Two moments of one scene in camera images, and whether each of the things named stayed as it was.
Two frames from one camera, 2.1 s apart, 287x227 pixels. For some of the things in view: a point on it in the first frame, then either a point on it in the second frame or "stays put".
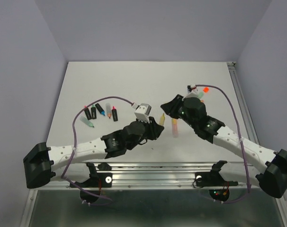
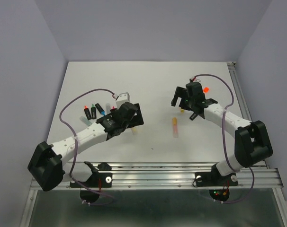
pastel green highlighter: [86, 121] stays put
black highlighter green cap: [93, 110] stays put
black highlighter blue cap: [100, 109] stays put
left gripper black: [156, 129] → [137, 120]
